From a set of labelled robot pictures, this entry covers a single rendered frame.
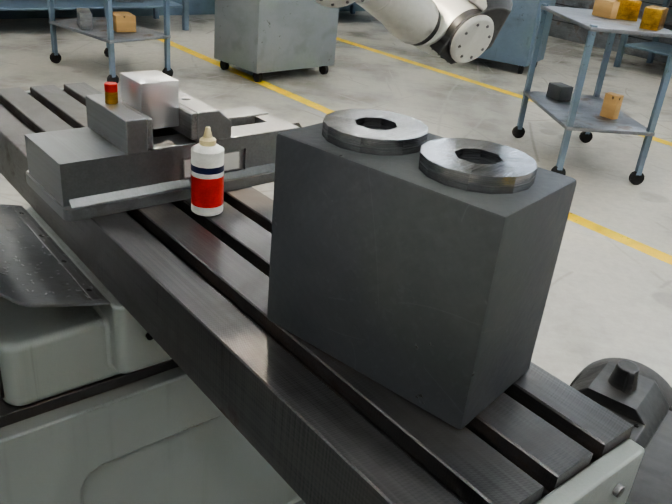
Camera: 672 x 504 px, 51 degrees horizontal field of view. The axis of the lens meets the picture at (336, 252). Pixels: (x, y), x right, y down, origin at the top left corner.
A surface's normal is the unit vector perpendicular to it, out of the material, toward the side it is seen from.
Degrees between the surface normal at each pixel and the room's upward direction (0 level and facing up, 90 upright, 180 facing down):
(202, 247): 0
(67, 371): 90
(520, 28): 90
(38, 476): 90
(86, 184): 90
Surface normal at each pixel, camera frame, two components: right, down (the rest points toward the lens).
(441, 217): -0.65, 0.29
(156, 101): 0.63, 0.40
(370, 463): 0.09, -0.89
